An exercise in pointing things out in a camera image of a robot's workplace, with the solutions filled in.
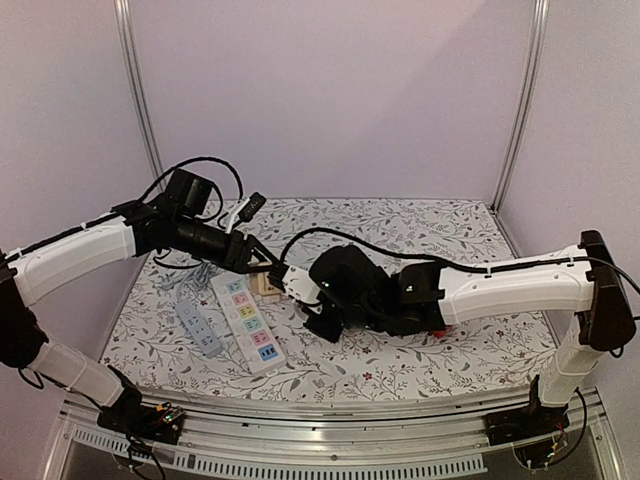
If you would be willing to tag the left aluminium frame post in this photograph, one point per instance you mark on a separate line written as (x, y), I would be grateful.
(134, 76)

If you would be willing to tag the aluminium frame post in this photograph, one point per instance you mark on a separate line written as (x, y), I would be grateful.
(531, 70)
(134, 76)

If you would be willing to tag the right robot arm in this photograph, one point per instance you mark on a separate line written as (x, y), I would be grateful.
(344, 287)

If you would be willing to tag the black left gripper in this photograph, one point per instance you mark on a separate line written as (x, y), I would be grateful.
(237, 253)

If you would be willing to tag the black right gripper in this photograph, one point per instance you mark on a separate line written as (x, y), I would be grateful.
(325, 325)

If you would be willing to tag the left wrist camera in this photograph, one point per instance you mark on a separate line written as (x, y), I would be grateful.
(244, 211)

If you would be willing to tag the beige cube socket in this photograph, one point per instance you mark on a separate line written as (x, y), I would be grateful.
(260, 286)

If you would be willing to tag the white colourful power strip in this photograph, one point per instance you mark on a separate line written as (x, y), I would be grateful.
(258, 345)

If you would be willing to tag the grey-blue power strip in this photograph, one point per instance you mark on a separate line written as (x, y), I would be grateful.
(198, 327)

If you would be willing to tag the right aluminium frame post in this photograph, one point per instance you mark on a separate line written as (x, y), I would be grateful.
(531, 70)

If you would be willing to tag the floral table mat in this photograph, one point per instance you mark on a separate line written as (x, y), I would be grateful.
(150, 345)

